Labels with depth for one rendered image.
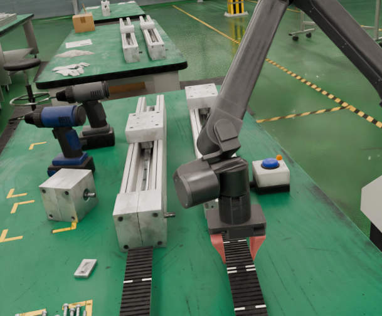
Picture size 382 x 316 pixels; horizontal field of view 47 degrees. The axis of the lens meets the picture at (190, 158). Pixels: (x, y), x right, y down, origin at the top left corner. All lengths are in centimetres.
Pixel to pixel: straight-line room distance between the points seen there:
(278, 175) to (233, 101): 36
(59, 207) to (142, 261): 32
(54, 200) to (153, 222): 29
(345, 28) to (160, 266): 62
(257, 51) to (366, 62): 25
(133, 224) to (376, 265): 48
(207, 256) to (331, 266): 24
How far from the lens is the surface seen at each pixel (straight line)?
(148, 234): 93
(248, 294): 77
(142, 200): 94
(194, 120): 140
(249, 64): 84
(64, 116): 125
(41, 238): 109
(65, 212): 111
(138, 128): 128
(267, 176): 108
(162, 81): 278
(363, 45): 101
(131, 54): 286
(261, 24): 91
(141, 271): 85
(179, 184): 72
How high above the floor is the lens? 133
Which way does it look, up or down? 24 degrees down
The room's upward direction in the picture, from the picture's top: 7 degrees counter-clockwise
